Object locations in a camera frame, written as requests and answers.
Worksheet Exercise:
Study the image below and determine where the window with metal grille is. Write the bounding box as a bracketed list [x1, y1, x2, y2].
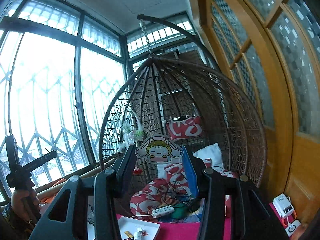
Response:
[0, 0, 127, 200]

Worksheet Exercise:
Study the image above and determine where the black wire object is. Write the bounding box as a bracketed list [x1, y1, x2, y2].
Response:
[87, 204, 97, 221]

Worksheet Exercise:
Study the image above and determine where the white tray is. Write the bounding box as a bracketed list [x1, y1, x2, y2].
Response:
[117, 216, 160, 240]

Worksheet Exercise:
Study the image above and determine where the orange strap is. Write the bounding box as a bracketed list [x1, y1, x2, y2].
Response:
[281, 210, 298, 229]

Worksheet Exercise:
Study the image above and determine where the tangle of black cables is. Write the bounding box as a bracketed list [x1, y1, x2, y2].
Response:
[160, 166, 223, 210]

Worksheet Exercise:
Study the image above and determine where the wooden folding door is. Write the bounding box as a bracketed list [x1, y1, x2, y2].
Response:
[195, 0, 320, 230]

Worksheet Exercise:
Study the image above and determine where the green cloth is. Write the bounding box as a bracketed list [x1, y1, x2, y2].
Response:
[174, 202, 190, 219]

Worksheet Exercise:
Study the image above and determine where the person's left forearm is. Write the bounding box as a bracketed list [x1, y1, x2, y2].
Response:
[0, 201, 38, 240]

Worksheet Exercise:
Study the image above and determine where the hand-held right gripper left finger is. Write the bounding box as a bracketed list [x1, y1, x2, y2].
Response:
[29, 144, 138, 240]

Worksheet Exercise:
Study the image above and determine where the person's left hand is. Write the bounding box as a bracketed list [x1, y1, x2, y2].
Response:
[10, 180, 41, 222]

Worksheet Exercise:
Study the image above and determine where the red white patterned cushion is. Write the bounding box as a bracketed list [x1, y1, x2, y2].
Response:
[157, 159, 213, 198]
[166, 116, 203, 143]
[130, 177, 175, 218]

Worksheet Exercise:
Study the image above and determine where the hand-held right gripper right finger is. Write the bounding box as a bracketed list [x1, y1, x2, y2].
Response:
[181, 145, 290, 240]

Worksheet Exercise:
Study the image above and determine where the white flower wreath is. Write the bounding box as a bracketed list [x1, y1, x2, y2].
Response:
[120, 110, 146, 153]

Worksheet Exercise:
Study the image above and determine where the black curved chair stand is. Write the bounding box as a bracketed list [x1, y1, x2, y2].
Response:
[137, 14, 225, 85]

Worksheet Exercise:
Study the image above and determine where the white square device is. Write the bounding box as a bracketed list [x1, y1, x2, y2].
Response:
[285, 220, 302, 237]

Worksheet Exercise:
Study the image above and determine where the wicker hanging chair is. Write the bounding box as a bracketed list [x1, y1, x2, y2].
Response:
[99, 55, 268, 218]

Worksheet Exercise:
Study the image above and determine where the white power strip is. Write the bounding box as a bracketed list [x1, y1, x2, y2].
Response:
[152, 206, 175, 218]

